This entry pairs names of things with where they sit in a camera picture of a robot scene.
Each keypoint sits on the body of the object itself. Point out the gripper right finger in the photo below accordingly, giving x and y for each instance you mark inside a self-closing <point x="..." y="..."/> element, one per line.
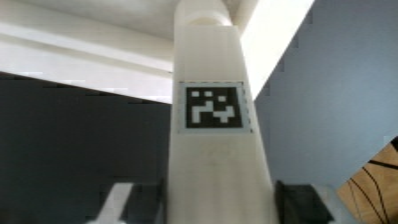
<point x="300" y="208"/>

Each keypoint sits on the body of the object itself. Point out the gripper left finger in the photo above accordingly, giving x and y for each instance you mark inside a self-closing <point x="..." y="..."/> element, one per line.
<point x="132" y="204"/>

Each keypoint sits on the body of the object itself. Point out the white desk leg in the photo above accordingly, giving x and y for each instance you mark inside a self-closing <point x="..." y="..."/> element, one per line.
<point x="219" y="185"/>

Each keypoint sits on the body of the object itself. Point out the white desk top tray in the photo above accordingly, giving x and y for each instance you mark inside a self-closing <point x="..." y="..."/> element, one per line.
<point x="112" y="23"/>

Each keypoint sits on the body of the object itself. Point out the white front fence bar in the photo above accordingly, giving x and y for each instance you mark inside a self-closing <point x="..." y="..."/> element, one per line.
<point x="96" y="57"/>

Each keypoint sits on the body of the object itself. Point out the white fence bar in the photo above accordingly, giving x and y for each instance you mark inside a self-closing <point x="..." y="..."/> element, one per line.
<point x="96" y="57"/>
<point x="268" y="19"/>

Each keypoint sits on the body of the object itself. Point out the white right fence bar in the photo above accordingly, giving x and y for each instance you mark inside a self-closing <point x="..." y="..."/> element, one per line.
<point x="268" y="19"/>

